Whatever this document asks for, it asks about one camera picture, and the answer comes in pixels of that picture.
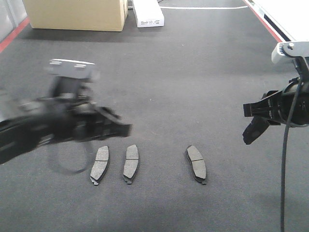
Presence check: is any cardboard box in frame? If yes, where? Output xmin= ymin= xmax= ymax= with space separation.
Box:
xmin=23 ymin=0 xmax=128 ymax=31

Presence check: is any grey brake pad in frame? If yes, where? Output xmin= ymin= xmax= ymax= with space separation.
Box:
xmin=123 ymin=145 xmax=139 ymax=185
xmin=90 ymin=145 xmax=110 ymax=186
xmin=242 ymin=116 xmax=269 ymax=145
xmin=186 ymin=145 xmax=207 ymax=185

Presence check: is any dark grey conveyor belt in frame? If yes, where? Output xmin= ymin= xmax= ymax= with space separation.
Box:
xmin=0 ymin=0 xmax=297 ymax=232

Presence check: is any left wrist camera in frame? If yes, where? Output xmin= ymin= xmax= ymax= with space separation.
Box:
xmin=45 ymin=58 xmax=100 ymax=82

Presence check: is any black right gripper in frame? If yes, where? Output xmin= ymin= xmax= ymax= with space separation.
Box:
xmin=243 ymin=77 xmax=309 ymax=128

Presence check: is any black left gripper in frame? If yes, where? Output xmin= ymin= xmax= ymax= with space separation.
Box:
xmin=36 ymin=77 xmax=132 ymax=143

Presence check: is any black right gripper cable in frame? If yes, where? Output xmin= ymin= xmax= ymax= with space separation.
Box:
xmin=279 ymin=81 xmax=304 ymax=232

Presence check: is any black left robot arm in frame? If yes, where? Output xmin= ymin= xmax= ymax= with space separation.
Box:
xmin=0 ymin=77 xmax=132 ymax=164

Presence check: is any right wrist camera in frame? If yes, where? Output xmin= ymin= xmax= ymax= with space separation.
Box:
xmin=271 ymin=41 xmax=309 ymax=64

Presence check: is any red conveyor frame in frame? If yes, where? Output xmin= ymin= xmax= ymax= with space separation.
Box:
xmin=0 ymin=0 xmax=295 ymax=53

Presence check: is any white carton box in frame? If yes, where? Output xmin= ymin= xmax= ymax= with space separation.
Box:
xmin=132 ymin=0 xmax=165 ymax=28

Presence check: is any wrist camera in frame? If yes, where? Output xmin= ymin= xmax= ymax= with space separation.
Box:
xmin=45 ymin=58 xmax=100 ymax=82
xmin=271 ymin=41 xmax=309 ymax=64

